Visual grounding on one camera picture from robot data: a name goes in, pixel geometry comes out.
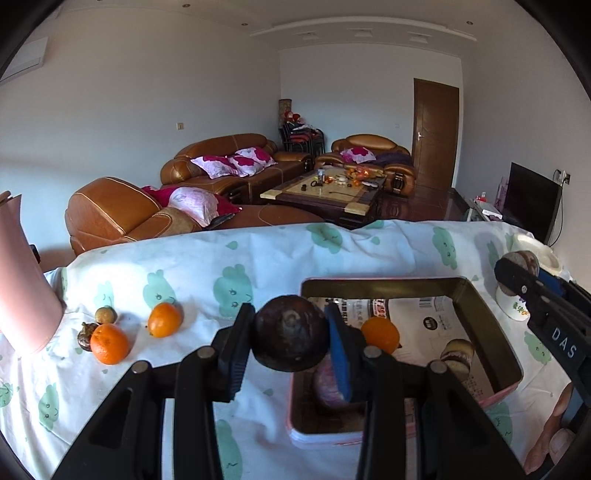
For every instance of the wooden coffee table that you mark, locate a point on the wooden coffee table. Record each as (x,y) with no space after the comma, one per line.
(342,196)

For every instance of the black television screen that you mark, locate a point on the black television screen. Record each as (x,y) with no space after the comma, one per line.
(531,202)

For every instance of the white wall air conditioner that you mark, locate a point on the white wall air conditioner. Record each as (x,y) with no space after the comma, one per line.
(29,57)

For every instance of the orange kumquat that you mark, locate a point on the orange kumquat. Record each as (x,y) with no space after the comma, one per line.
(381,332)
(164,320)

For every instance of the brown leather armchair far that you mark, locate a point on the brown leather armchair far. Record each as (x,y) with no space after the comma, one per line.
(376,154)

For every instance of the pink floral pillow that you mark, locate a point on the pink floral pillow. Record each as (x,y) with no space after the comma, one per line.
(251,161)
(215,166)

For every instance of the light pink cushion near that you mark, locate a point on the light pink cushion near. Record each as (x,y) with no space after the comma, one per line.
(200,205)

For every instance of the white cartoon pig mug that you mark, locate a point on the white cartoon pig mug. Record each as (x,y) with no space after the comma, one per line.
(514,306)

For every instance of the person's right hand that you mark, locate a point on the person's right hand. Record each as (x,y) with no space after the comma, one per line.
(562,451)

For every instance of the brown leather armchair near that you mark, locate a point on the brown leather armchair near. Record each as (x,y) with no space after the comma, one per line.
(110,211)

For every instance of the brown leather three-seat sofa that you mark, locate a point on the brown leather three-seat sofa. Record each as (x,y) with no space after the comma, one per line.
(179,171)

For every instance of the black chair with clothes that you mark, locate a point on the black chair with clothes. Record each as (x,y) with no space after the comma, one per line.
(299,136)

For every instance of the newspaper lining in tin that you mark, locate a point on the newspaper lining in tin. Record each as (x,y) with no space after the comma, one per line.
(426,326)

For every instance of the large orange tangerine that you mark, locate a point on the large orange tangerine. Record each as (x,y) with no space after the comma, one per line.
(109,344)

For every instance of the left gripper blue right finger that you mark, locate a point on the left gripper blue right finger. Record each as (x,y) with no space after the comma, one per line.
(364,375)

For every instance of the brown leather armchair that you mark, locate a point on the brown leather armchair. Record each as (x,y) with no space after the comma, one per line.
(376,154)
(110,211)

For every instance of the small brown fruit far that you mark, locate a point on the small brown fruit far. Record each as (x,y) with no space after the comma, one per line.
(105,315)

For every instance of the black finger of the right gripper seen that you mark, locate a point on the black finger of the right gripper seen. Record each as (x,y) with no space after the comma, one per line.
(534,293)

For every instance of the white cloud print tablecloth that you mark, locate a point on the white cloud print tablecloth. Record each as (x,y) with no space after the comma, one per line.
(47,397)

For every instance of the dark round mangosteen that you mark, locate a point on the dark round mangosteen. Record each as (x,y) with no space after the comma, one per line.
(290,334)

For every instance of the pink floral pillow left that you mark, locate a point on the pink floral pillow left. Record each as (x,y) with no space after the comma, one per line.
(215,166)

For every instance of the pink floral pillow right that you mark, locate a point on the pink floral pillow right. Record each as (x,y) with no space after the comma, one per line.
(251,161)

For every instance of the pink pillow on far armchair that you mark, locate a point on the pink pillow on far armchair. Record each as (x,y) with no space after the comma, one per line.
(357,155)

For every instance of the brown wooden door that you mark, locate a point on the brown wooden door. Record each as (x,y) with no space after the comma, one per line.
(436,131)

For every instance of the pink metal tin box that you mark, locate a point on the pink metal tin box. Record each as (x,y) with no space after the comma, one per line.
(312,425)

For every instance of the purple round passion fruit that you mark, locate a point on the purple round passion fruit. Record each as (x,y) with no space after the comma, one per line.
(326,385)

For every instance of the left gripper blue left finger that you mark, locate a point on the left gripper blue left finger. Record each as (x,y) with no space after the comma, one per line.
(212,373)

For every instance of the dark dried mangosteen far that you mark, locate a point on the dark dried mangosteen far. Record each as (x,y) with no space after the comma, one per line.
(85,334)

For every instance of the pink electric kettle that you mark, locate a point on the pink electric kettle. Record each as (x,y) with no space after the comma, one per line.
(30,310)

